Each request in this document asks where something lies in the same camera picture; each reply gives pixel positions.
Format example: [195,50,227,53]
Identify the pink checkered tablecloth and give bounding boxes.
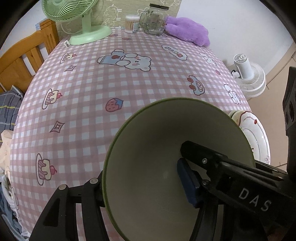
[10,29,250,232]

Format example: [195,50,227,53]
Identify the glass jar with lid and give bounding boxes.
[139,4,169,36]

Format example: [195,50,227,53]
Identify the scalloped yellow flower plate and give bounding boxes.
[229,110,244,125]

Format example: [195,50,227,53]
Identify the small red-trimmed white plate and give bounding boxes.
[238,111,271,165]

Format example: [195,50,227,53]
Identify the peach cloth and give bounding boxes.
[1,130,13,174]

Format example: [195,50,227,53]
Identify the cotton swab container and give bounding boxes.
[125,15,140,33]

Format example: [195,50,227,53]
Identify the green patterned wall mat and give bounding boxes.
[56,0,182,40]

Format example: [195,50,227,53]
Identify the blue grey clothes pile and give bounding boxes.
[1,174,31,240]

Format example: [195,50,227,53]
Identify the ceramic bowl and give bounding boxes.
[102,97,256,241]

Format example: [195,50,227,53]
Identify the green desk fan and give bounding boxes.
[41,0,113,46]

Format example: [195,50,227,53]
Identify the purple plush toy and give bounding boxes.
[165,16,210,47]

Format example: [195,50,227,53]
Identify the white floor fan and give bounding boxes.
[231,54,266,98]

